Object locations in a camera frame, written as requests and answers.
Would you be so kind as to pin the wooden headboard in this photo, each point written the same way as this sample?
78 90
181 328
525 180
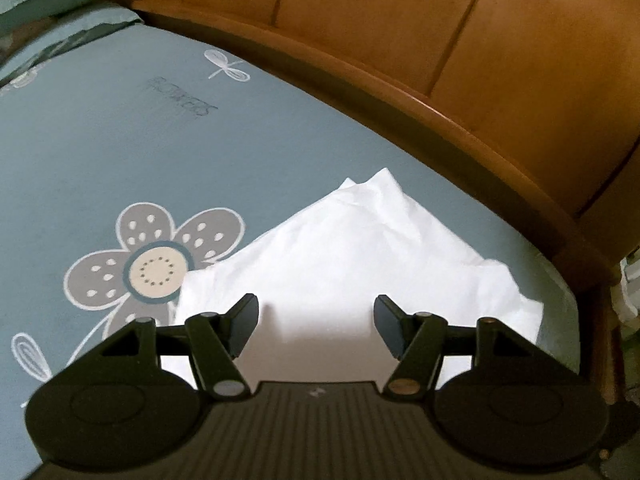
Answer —
400 35

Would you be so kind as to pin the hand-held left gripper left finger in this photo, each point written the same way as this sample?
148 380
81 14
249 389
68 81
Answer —
245 320

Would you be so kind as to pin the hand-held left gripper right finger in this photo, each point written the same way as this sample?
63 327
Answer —
390 327

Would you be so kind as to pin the bed with teal floral sheet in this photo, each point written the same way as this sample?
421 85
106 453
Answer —
125 150

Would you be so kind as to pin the white printed t-shirt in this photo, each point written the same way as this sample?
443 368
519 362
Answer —
360 250

